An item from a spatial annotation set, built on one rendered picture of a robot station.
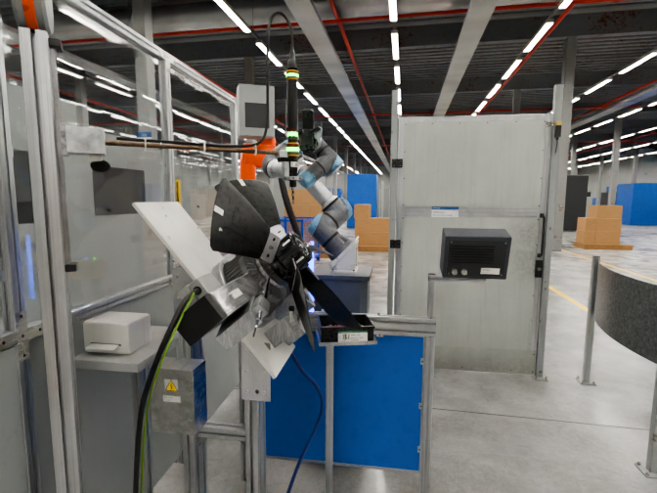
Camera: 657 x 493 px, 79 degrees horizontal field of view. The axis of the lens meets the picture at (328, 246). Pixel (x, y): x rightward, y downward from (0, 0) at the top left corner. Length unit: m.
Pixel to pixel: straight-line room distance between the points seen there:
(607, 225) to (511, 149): 10.42
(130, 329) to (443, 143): 2.51
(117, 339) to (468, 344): 2.63
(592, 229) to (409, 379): 11.85
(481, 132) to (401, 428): 2.18
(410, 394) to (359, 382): 0.23
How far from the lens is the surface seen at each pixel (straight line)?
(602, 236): 13.60
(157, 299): 2.02
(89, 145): 1.31
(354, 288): 1.99
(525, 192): 3.34
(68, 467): 1.52
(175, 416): 1.48
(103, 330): 1.54
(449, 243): 1.71
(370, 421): 2.03
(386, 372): 1.92
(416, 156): 3.20
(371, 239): 10.59
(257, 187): 1.51
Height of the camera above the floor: 1.38
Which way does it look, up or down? 7 degrees down
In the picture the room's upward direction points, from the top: straight up
